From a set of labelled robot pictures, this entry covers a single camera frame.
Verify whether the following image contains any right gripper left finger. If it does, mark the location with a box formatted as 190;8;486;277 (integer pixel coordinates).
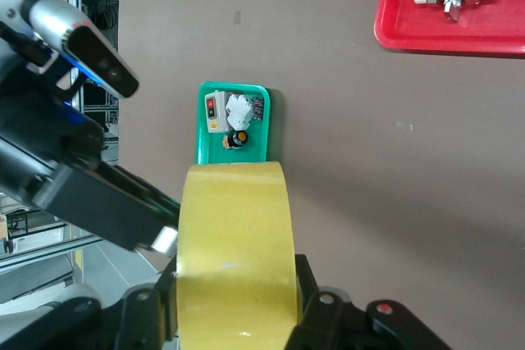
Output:
116;260;180;350

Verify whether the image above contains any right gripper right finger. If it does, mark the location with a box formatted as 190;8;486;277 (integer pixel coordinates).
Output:
285;253;358;350

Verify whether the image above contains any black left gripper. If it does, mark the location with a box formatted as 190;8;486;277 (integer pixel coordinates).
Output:
0;21;180;257

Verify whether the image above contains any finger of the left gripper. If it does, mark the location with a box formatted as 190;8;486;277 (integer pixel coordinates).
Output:
110;164;182;220

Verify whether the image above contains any yellow packing tape roll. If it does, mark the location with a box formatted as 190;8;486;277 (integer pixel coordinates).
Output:
175;161;297;350

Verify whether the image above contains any green plastic tray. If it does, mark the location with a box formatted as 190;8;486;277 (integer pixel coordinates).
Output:
194;80;272;167

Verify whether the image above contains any red plastic tray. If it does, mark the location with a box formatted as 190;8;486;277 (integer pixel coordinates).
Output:
373;0;525;58

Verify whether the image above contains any small black orange-capped component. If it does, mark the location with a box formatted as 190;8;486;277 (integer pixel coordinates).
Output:
221;130;249;151

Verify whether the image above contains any white plastic connector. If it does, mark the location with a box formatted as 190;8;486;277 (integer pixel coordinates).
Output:
225;93;253;132

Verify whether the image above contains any grey push-button switch box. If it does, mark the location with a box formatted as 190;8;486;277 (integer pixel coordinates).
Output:
204;91;229;134

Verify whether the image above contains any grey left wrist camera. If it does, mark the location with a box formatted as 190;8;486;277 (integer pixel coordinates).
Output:
20;0;141;100

